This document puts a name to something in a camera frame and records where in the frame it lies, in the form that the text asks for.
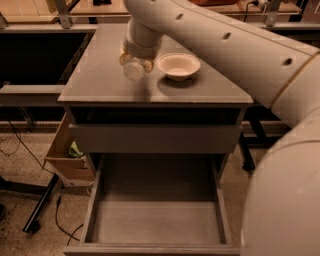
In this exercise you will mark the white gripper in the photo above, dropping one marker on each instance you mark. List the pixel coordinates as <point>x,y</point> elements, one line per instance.
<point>139,52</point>

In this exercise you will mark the clear plastic bottle white label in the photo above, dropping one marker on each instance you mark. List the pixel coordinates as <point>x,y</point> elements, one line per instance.
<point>133,70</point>

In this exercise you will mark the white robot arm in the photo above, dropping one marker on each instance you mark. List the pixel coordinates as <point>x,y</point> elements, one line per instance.
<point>282,210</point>

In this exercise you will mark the closed grey top drawer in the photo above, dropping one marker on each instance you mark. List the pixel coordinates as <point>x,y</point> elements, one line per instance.
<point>169,139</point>

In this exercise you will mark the grey drawer cabinet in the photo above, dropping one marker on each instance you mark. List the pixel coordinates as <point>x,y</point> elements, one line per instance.
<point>98,93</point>

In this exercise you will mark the open grey middle drawer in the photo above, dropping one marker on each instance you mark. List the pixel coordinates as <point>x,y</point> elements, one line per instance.
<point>155,205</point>

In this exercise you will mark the white paper bowl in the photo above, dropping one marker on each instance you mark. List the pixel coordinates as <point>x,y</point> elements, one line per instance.
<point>178,66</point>

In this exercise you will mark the green cloth in box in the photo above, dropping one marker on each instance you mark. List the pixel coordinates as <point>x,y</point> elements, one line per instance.
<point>74,150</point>

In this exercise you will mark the cardboard box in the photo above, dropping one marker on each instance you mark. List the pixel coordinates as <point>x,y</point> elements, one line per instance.
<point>74,171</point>

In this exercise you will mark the black table leg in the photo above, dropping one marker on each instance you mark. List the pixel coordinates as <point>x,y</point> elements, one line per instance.
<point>32,225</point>

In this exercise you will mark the grey metal frame rail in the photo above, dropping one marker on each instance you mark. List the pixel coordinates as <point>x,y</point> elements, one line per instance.
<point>30,95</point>

